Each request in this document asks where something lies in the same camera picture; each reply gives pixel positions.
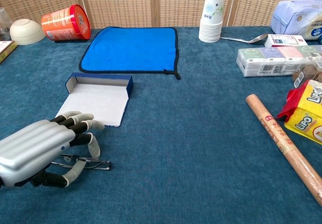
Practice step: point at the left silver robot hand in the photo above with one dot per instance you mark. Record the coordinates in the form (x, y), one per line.
(32, 146)

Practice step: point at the thin black eyeglasses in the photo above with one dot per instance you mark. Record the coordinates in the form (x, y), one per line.
(99, 165)

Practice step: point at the blue eyeglass case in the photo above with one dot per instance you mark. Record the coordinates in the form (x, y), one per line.
(100, 100)

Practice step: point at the small brown white box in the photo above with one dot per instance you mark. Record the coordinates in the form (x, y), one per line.
(6, 50)

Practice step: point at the cream bowl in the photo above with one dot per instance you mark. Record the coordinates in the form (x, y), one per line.
(27, 32)

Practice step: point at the orange tub red lid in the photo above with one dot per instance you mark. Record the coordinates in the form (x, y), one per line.
(63, 24)

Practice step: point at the blue cloth black trim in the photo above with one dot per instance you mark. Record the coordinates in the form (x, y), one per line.
(130, 50)

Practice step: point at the teal table mat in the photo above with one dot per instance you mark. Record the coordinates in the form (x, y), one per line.
(176, 133)

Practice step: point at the woven wooden folding screen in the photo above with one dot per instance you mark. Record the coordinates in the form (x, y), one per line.
(120, 2)

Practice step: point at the stack of white paper cups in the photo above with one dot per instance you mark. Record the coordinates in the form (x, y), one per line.
(211, 20)

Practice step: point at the pastel pocket tissue multipack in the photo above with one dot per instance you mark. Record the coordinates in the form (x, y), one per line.
(266, 60)

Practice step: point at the metal spoon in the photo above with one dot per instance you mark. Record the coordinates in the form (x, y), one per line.
(259, 38)

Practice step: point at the wooden rolling pin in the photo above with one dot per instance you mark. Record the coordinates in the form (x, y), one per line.
(284, 143)

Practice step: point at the small white red box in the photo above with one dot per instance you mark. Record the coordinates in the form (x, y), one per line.
(285, 40)

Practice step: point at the yellow red Lipo snack bag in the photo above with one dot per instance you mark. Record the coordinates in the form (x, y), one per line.
(305, 115)

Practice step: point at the brown clear wrapped pack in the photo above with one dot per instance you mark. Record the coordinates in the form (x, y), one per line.
(308, 74)

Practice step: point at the pale blue tissue pack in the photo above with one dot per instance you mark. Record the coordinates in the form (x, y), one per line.
(294, 17)

